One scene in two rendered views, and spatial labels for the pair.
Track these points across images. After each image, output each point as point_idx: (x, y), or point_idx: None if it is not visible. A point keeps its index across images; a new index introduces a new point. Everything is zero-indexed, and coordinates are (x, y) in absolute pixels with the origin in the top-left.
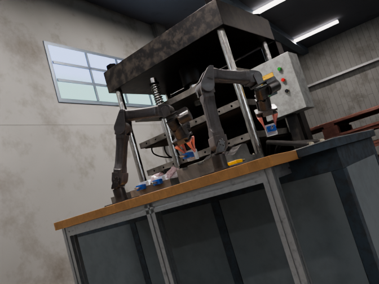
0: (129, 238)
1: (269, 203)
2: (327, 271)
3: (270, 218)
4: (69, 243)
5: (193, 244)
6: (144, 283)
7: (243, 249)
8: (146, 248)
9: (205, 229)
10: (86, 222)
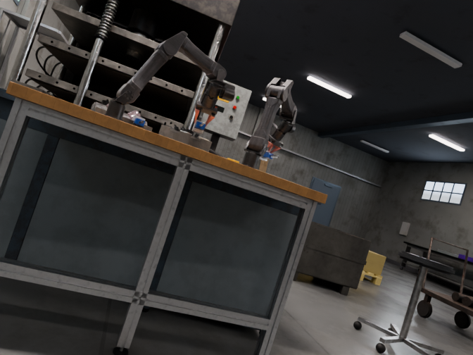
0: (33, 149)
1: (300, 227)
2: (248, 282)
3: (231, 222)
4: (17, 122)
5: (131, 203)
6: (19, 209)
7: (186, 234)
8: (55, 175)
9: (157, 197)
10: (75, 119)
